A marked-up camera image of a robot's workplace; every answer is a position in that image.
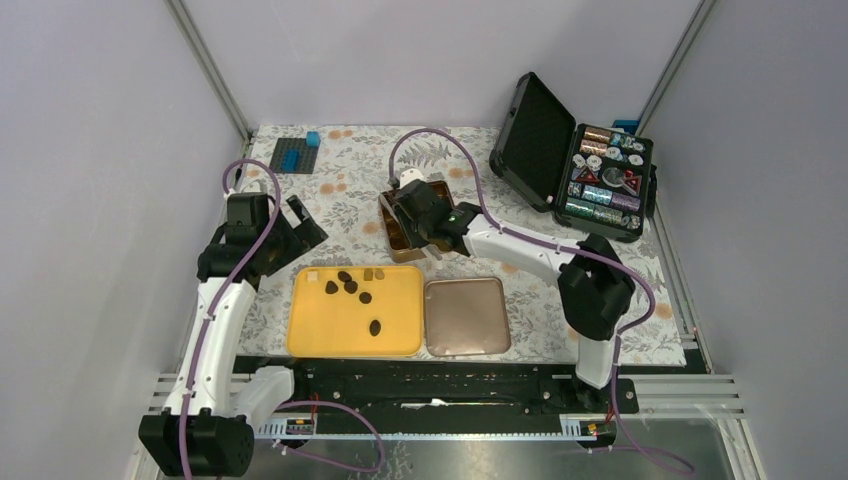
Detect white handled metal tongs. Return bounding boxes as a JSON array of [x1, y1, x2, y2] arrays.
[[424, 245, 444, 270]]

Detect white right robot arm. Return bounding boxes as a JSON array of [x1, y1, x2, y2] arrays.
[[380, 180, 636, 412]]

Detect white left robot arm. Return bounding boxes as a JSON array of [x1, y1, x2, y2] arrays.
[[138, 193, 328, 478]]

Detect gold chocolate box tin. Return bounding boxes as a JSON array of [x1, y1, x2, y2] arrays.
[[379, 180, 454, 263]]

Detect floral patterned table mat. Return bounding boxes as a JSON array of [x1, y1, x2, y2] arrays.
[[205, 124, 687, 367]]

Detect blue lego brick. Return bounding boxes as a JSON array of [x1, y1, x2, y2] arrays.
[[281, 149, 300, 173]]

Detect dark grey lego baseplate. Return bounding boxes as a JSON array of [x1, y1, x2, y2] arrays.
[[269, 137, 321, 174]]

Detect rose gold tin lid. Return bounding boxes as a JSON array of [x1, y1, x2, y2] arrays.
[[424, 277, 512, 357]]

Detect blue lego cube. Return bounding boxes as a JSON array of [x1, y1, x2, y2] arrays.
[[305, 131, 321, 149]]

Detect yellow plastic tray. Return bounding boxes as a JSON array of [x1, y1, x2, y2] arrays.
[[286, 265, 424, 358]]

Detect black open carrying case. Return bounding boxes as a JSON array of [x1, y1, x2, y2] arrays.
[[489, 72, 657, 243]]

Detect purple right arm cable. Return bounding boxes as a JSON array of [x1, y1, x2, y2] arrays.
[[387, 128, 697, 480]]

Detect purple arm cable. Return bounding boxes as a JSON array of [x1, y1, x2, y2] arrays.
[[387, 128, 697, 480], [178, 158, 387, 480]]

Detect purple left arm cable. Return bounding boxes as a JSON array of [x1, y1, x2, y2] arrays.
[[178, 158, 387, 480]]

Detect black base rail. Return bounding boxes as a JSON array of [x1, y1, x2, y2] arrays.
[[228, 356, 641, 425]]

